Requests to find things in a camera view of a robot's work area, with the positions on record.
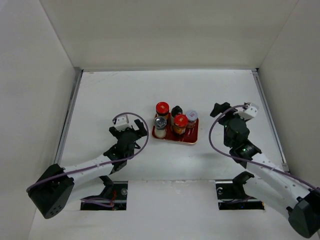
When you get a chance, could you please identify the purple cable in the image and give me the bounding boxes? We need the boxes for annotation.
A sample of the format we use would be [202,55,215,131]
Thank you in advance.
[208,104,320,193]
[26,112,150,193]

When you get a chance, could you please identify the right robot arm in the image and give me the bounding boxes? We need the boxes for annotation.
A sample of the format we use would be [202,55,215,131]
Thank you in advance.
[217,107,320,239]

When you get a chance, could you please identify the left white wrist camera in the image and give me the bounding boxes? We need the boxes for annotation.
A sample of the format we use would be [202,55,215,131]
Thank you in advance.
[112,114,130,132]

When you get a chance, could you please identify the red lacquer tray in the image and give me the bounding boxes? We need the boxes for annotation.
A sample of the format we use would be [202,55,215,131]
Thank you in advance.
[151,112,199,145]

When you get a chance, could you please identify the grey lid white label jar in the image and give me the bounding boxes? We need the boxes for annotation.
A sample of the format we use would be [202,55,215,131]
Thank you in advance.
[185,109,198,129]

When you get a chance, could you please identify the silver lid salt shaker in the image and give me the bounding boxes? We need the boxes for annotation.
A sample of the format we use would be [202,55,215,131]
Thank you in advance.
[153,116,167,139]

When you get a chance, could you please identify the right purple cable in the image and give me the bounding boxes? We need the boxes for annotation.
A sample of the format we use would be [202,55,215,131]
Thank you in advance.
[208,104,320,193]

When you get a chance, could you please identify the black cap soy sauce bottle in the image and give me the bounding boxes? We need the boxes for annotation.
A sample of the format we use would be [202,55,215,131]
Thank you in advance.
[170,105,183,126]

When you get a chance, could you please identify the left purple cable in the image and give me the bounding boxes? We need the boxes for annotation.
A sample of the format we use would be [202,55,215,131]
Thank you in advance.
[26,112,150,193]

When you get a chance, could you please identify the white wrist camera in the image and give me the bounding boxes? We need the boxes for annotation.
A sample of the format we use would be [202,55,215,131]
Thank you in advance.
[236,102,259,121]
[112,114,130,132]

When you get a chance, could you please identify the red lid chili sauce jar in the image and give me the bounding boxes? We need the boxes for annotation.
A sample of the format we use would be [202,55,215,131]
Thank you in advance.
[173,113,188,136]

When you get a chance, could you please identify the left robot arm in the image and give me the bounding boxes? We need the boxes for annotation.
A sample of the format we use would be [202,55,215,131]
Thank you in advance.
[26,112,150,219]

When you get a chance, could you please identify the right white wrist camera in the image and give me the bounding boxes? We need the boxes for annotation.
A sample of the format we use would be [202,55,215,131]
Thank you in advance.
[236,102,259,121]

